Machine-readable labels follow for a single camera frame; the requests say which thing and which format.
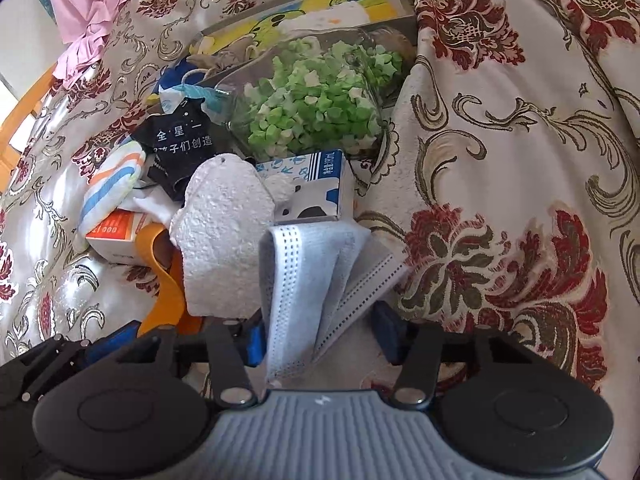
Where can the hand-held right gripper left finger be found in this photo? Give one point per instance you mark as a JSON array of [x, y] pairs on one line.
[[254, 344]]

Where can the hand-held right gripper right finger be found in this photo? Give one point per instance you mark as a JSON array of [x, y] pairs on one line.
[[387, 332]]

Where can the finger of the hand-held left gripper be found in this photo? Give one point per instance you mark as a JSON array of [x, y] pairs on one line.
[[112, 347]]

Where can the white textured towel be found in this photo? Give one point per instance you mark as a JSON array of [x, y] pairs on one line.
[[225, 230]]

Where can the striped sock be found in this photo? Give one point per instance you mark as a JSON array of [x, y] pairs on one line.
[[112, 185]]

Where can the black printed cloth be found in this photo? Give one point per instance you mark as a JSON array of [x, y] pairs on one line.
[[180, 145]]

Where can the grey storage box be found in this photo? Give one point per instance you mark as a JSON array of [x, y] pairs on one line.
[[320, 5]]

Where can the orange and white box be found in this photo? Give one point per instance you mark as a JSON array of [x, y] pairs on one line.
[[117, 237]]

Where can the white cloth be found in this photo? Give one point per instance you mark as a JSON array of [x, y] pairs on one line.
[[150, 207]]

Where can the blue and white milk carton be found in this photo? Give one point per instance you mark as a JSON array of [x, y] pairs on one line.
[[320, 185]]

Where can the bag of green paper stars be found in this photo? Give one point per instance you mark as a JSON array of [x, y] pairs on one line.
[[315, 100]]

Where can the floral blanket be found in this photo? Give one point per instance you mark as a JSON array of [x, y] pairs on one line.
[[500, 110]]

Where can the blue and white plastic bag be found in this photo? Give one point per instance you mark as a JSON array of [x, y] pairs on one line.
[[200, 95]]

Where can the pink sheet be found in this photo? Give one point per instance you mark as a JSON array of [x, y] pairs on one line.
[[95, 0]]

